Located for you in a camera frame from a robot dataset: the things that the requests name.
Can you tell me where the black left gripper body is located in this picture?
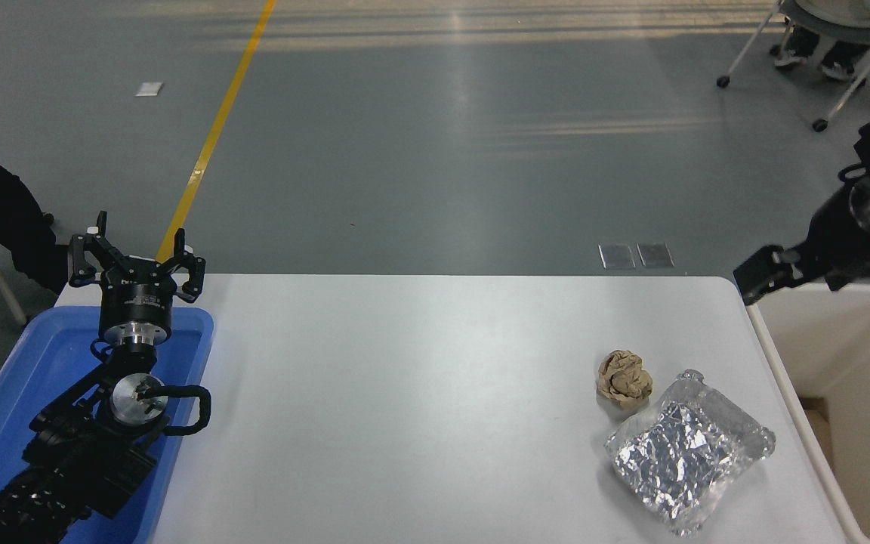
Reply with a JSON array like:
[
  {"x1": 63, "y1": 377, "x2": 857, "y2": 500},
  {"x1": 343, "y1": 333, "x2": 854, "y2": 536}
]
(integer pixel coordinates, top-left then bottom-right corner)
[{"x1": 98, "y1": 259, "x2": 178, "y2": 333}]

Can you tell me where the person on wheeled chair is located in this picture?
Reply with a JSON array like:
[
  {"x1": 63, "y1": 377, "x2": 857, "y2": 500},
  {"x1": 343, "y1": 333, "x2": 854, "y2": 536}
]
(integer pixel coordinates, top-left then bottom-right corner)
[{"x1": 773, "y1": 0, "x2": 870, "y2": 82}]

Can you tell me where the grey wheeled chair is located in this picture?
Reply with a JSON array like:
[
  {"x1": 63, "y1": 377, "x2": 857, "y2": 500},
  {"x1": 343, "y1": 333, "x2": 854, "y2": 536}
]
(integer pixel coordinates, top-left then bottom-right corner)
[{"x1": 716, "y1": 0, "x2": 870, "y2": 134}]

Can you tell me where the large pale bin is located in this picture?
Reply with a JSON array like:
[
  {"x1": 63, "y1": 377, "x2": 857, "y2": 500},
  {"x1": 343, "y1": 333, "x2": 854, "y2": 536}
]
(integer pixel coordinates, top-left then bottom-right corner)
[{"x1": 743, "y1": 281, "x2": 870, "y2": 544}]

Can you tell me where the metal floor plate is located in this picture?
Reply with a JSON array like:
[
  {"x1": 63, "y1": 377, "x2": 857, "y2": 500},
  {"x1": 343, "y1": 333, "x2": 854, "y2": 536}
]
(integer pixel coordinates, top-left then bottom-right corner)
[
  {"x1": 637, "y1": 242, "x2": 674, "y2": 268},
  {"x1": 599, "y1": 243, "x2": 636, "y2": 270}
]

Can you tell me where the tan paper ball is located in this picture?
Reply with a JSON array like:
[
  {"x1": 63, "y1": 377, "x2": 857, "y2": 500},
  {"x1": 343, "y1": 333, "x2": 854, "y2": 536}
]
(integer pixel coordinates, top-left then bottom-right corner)
[{"x1": 596, "y1": 349, "x2": 654, "y2": 410}]

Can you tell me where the blue plastic tray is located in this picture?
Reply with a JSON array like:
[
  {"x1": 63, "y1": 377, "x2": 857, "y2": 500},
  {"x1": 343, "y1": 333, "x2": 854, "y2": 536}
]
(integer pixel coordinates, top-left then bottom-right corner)
[{"x1": 0, "y1": 304, "x2": 215, "y2": 544}]

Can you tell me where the silver foil plate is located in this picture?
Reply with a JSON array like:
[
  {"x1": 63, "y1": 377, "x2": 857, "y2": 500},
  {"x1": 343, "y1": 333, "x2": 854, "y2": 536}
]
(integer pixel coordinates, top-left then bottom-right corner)
[{"x1": 603, "y1": 369, "x2": 777, "y2": 537}]

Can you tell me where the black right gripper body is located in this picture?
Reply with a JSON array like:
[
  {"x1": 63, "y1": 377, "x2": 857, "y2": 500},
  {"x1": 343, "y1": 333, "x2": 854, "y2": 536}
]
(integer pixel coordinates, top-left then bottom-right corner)
[{"x1": 801, "y1": 189, "x2": 870, "y2": 292}]

